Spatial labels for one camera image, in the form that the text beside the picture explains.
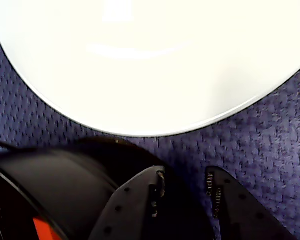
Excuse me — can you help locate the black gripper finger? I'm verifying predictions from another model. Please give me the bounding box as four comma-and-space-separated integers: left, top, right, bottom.
88, 164, 171, 240
204, 165, 298, 240

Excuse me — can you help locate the red cube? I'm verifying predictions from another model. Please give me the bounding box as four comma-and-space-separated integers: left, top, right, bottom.
32, 216, 58, 240

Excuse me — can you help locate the white round plate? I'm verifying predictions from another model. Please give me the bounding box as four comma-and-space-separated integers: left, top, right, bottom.
0, 0, 300, 138

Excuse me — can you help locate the blue woven table cloth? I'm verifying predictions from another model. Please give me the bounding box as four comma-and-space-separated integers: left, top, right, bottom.
0, 14, 300, 240

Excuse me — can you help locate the black metal bucket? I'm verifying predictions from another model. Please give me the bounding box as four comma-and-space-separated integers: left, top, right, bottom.
0, 136, 171, 240

